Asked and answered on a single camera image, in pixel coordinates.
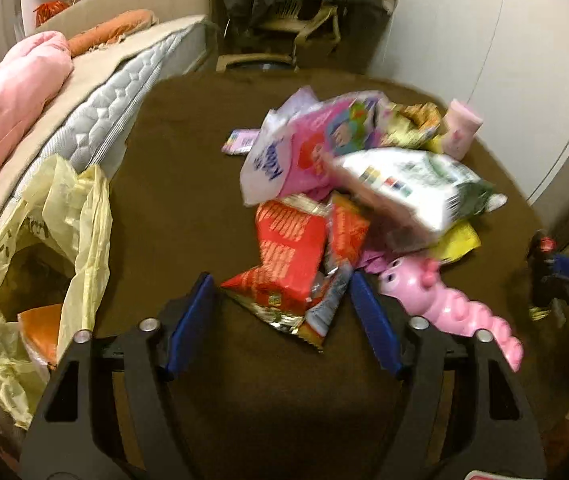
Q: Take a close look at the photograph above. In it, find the pink floral blanket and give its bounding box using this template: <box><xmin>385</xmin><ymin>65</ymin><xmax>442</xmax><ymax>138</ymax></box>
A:
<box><xmin>0</xmin><ymin>31</ymin><xmax>74</xmax><ymax>211</ymax></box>

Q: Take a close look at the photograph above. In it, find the small purple box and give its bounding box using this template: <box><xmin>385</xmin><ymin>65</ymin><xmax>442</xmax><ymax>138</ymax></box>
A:
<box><xmin>222</xmin><ymin>129</ymin><xmax>260</xmax><ymax>155</ymax></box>

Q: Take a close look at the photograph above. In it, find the pink plastic toy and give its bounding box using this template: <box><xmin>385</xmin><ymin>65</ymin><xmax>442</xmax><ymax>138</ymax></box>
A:
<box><xmin>379</xmin><ymin>256</ymin><xmax>523</xmax><ymax>373</ymax></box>

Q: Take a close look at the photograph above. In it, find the large red snack packet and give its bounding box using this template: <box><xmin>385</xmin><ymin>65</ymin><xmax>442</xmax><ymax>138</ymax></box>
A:
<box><xmin>222</xmin><ymin>199</ymin><xmax>330</xmax><ymax>306</ymax></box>

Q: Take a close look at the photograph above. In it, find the grey quilted mattress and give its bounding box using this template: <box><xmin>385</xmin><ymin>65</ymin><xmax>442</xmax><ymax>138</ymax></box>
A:
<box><xmin>9</xmin><ymin>22</ymin><xmax>215</xmax><ymax>221</ymax></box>

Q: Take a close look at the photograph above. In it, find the yellow trash bag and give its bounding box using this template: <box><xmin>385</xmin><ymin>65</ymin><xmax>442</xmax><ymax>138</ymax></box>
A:
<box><xmin>0</xmin><ymin>154</ymin><xmax>114</xmax><ymax>431</ymax></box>

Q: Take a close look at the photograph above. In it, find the small orange-red snack packet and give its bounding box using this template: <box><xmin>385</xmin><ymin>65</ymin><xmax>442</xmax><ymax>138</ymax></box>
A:
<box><xmin>325</xmin><ymin>195</ymin><xmax>371</xmax><ymax>276</ymax></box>

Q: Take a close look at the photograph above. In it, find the red plastic bag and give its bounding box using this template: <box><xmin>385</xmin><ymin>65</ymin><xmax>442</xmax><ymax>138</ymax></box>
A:
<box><xmin>34</xmin><ymin>1</ymin><xmax>70</xmax><ymax>28</ymax></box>

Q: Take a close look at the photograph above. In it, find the white green packet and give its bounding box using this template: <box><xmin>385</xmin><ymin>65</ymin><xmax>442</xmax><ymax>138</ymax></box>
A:
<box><xmin>332</xmin><ymin>149</ymin><xmax>508</xmax><ymax>241</ymax></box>

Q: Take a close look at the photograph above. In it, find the yellow patterned packet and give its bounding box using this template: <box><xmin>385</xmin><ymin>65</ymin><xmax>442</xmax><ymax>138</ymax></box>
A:
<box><xmin>379</xmin><ymin>102</ymin><xmax>443</xmax><ymax>150</ymax></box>

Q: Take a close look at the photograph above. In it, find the light purple wrapper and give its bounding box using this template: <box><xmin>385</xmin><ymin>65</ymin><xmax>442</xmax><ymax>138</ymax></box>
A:
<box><xmin>359</xmin><ymin>250</ymin><xmax>390</xmax><ymax>274</ymax></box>

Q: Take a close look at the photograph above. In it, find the pink cup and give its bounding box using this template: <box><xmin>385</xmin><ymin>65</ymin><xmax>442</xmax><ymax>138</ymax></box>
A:
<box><xmin>442</xmin><ymin>99</ymin><xmax>483</xmax><ymax>157</ymax></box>

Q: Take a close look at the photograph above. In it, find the beige chair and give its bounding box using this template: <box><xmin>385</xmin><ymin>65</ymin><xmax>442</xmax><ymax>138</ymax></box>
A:
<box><xmin>217</xmin><ymin>2</ymin><xmax>345</xmax><ymax>71</ymax></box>

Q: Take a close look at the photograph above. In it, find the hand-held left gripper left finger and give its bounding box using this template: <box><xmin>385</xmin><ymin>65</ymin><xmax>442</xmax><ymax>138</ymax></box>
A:
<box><xmin>18</xmin><ymin>272</ymin><xmax>218</xmax><ymax>480</ymax></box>

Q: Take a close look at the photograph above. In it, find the orange pillow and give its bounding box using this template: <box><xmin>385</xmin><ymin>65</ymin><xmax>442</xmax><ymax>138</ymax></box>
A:
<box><xmin>67</xmin><ymin>9</ymin><xmax>158</xmax><ymax>57</ymax></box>

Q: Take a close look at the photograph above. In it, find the grey-blue snack packet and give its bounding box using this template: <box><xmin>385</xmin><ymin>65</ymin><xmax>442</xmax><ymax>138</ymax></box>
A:
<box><xmin>307</xmin><ymin>265</ymin><xmax>353</xmax><ymax>338</ymax></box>

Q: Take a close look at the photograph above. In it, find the beige bed sheet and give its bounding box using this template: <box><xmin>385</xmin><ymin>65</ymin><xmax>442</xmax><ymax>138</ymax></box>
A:
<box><xmin>0</xmin><ymin>15</ymin><xmax>208</xmax><ymax>286</ymax></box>

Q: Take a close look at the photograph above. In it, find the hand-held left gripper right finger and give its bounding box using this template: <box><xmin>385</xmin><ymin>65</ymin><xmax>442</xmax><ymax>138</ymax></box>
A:
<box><xmin>351</xmin><ymin>271</ymin><xmax>549</xmax><ymax>480</ymax></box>

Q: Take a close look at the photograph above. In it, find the pink white tissue packet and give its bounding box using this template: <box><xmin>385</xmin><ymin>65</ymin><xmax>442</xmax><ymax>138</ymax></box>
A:
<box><xmin>241</xmin><ymin>105</ymin><xmax>345</xmax><ymax>206</ymax></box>

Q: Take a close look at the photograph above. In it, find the orange packet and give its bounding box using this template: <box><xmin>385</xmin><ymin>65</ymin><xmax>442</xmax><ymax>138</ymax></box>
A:
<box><xmin>17</xmin><ymin>304</ymin><xmax>65</xmax><ymax>366</ymax></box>

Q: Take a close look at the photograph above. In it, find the colourful cartoon packet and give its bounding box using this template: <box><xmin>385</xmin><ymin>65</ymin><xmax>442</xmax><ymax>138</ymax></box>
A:
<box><xmin>315</xmin><ymin>92</ymin><xmax>390</xmax><ymax>156</ymax></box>

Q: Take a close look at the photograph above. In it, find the silver foil wrapper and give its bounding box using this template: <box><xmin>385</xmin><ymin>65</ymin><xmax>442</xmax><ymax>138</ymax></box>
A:
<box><xmin>224</xmin><ymin>290</ymin><xmax>325</xmax><ymax>353</ymax></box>

